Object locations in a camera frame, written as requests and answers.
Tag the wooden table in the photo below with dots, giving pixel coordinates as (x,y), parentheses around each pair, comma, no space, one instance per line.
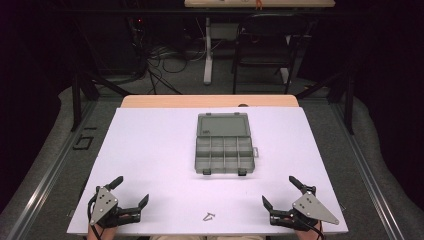
(186,101)

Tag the person's right hand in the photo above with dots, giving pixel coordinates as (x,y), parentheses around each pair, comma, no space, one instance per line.
(308,235)

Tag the white-legged wooden desk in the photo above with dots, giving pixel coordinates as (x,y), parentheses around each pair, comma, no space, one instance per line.
(208,63)

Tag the small orange object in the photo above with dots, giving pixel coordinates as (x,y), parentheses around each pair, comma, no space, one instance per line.
(258,4)

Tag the person's left hand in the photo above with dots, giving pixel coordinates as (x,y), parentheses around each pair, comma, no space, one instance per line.
(105,234)

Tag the black folding chair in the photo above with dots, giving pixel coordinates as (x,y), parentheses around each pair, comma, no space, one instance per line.
(263,63)

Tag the grey transparent compartment box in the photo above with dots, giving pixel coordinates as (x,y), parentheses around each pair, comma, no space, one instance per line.
(224,146)

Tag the black metal stand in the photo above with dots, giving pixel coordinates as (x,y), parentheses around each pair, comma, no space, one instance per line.
(77,100)
(349,103)

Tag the white board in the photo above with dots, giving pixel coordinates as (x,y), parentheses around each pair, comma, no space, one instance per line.
(160,160)

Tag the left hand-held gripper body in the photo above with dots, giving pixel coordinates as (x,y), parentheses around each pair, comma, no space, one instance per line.
(104,204)

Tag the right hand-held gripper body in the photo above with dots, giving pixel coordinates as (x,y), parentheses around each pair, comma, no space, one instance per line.
(311,207)

